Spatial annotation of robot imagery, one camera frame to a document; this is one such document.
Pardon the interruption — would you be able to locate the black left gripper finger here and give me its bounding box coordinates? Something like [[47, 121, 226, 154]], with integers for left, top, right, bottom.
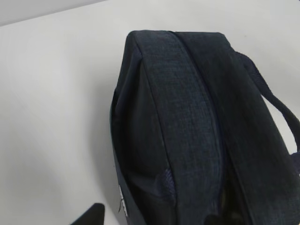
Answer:
[[71, 203, 105, 225]]

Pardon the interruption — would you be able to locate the navy blue lunch bag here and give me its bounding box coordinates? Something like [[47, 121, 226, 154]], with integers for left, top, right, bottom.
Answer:
[[110, 30, 300, 225]]

